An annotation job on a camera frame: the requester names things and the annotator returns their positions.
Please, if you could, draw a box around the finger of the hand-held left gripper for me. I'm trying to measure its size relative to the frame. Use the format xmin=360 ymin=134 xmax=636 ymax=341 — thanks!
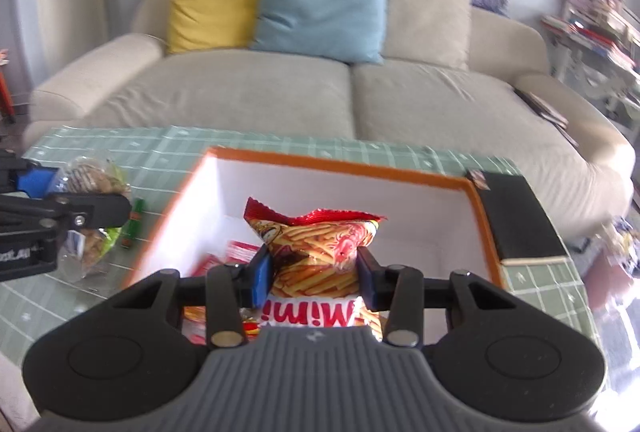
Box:
xmin=0 ymin=149 xmax=60 ymax=195
xmin=0 ymin=192 xmax=132 ymax=230

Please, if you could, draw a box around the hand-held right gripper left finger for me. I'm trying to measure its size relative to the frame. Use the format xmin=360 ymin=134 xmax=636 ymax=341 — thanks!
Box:
xmin=122 ymin=245 xmax=273 ymax=347

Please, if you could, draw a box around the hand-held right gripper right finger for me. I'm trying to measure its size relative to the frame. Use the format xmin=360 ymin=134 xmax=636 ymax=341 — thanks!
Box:
xmin=356 ymin=246 xmax=511 ymax=347

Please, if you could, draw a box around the clear packet with green edge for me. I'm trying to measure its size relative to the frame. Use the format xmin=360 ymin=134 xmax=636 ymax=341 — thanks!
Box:
xmin=47 ymin=157 xmax=132 ymax=283

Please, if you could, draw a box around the red snack packet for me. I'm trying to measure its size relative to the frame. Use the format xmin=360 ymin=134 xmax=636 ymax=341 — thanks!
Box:
xmin=192 ymin=239 xmax=261 ymax=278

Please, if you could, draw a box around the green stick snack packet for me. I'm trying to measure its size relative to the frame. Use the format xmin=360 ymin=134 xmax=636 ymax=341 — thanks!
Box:
xmin=120 ymin=199 xmax=146 ymax=249

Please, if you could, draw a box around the red yellow snack stick bag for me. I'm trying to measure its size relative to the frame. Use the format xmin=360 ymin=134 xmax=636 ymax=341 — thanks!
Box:
xmin=243 ymin=197 xmax=388 ymax=343

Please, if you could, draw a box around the orange cardboard box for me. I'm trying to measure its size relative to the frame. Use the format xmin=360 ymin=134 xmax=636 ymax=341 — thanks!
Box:
xmin=122 ymin=147 xmax=505 ymax=345

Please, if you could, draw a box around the green checked tablecloth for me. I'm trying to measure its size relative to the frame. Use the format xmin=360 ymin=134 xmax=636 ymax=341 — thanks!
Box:
xmin=0 ymin=125 xmax=598 ymax=353

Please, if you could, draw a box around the black notebook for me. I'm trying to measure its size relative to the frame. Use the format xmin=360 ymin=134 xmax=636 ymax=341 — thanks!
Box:
xmin=465 ymin=169 xmax=568 ymax=267

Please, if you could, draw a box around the beige sofa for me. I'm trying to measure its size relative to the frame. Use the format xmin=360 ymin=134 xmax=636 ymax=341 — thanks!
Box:
xmin=22 ymin=0 xmax=636 ymax=238

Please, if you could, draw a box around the dark book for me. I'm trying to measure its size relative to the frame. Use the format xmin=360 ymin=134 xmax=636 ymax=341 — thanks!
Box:
xmin=514 ymin=87 xmax=581 ymax=148

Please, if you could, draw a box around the beige pillow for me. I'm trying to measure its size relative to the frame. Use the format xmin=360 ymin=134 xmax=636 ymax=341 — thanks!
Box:
xmin=365 ymin=0 xmax=473 ymax=72

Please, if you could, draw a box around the light blue pillow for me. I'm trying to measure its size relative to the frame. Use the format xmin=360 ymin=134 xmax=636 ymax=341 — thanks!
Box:
xmin=250 ymin=0 xmax=388 ymax=64

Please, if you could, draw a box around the white shelf with books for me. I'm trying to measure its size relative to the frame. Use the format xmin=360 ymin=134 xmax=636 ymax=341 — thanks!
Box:
xmin=542 ymin=0 xmax=640 ymax=138

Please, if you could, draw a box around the stack of books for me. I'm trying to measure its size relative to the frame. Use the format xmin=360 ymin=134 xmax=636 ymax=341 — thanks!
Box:
xmin=542 ymin=15 xmax=636 ymax=68

